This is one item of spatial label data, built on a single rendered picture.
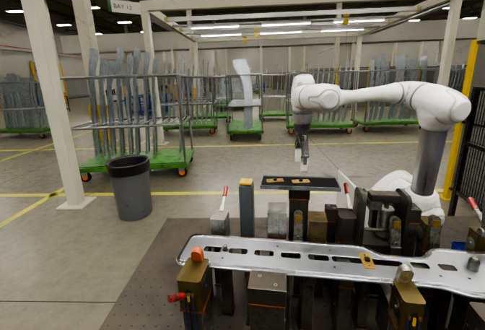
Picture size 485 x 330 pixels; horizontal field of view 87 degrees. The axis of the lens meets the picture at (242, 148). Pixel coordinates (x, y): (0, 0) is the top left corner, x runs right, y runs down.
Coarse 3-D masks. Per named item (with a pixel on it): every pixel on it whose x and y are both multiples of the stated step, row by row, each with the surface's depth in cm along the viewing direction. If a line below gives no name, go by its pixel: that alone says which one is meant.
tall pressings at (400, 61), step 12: (372, 60) 760; (384, 60) 752; (396, 60) 768; (408, 60) 758; (420, 60) 774; (372, 72) 755; (384, 72) 749; (396, 72) 764; (408, 72) 754; (372, 84) 753; (372, 108) 773; (396, 108) 780; (408, 108) 791
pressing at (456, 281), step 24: (192, 240) 109; (216, 240) 108; (240, 240) 108; (264, 240) 107; (288, 240) 106; (216, 264) 95; (240, 264) 94; (264, 264) 93; (288, 264) 93; (312, 264) 93; (336, 264) 92; (360, 264) 92; (408, 264) 91; (432, 264) 91; (456, 264) 90; (432, 288) 82; (456, 288) 81; (480, 288) 80
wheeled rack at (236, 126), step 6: (258, 78) 839; (258, 84) 844; (258, 90) 850; (258, 96) 855; (234, 102) 794; (240, 102) 793; (258, 102) 776; (228, 120) 693; (240, 120) 875; (258, 120) 862; (228, 126) 697; (234, 126) 760; (240, 126) 757; (252, 126) 751; (258, 126) 748; (228, 132) 700; (234, 132) 699; (240, 132) 699; (246, 132) 698; (252, 132) 698; (258, 132) 698
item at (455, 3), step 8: (456, 0) 576; (456, 8) 580; (448, 16) 597; (456, 16) 584; (448, 24) 597; (456, 24) 589; (448, 32) 598; (456, 32) 593; (448, 40) 598; (448, 48) 603; (448, 56) 607; (440, 64) 625; (448, 64) 612; (440, 72) 626; (448, 72) 616; (440, 80) 626; (448, 80) 621
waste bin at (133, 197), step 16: (112, 160) 321; (128, 160) 336; (144, 160) 332; (112, 176) 298; (128, 176) 297; (144, 176) 313; (128, 192) 304; (144, 192) 316; (128, 208) 310; (144, 208) 321
